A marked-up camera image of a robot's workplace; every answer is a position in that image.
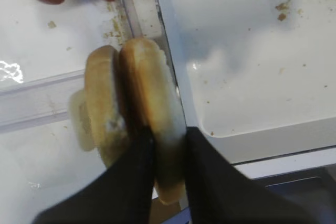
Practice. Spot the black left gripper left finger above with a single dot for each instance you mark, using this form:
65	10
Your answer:
122	194

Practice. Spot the white metal tray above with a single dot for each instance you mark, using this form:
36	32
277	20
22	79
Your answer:
256	76

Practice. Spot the clear pusher track bun left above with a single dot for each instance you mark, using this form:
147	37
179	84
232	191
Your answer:
38	102

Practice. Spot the bun slice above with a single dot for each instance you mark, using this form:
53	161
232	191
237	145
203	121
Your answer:
150	85
108	127

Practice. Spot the white pusher block bun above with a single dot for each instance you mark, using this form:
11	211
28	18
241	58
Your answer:
78	114

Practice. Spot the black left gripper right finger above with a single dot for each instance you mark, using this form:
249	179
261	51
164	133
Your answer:
218	193

